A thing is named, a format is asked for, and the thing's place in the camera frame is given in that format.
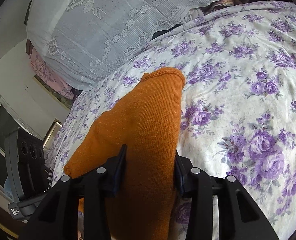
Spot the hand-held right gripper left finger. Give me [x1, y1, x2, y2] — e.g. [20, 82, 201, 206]
[19, 144, 128, 240]

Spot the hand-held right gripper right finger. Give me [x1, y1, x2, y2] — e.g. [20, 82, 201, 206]
[174, 152, 280, 240]

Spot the orange knit sweater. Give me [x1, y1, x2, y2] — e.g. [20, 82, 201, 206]
[63, 67, 186, 240]

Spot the white framed window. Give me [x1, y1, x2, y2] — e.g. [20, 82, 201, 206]
[0, 96, 42, 196]

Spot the dark green patterned board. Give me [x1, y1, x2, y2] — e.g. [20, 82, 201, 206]
[33, 76, 72, 109]

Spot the pink floral pillow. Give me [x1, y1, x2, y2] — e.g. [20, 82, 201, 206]
[29, 49, 83, 100]

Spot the purple floral white blanket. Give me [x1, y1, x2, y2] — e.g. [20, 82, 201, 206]
[46, 0, 296, 240]

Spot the white lace cloth cover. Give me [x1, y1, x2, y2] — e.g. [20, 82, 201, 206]
[25, 0, 252, 90]

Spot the beige wooden frame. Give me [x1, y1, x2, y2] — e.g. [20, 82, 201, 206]
[43, 119, 64, 151]

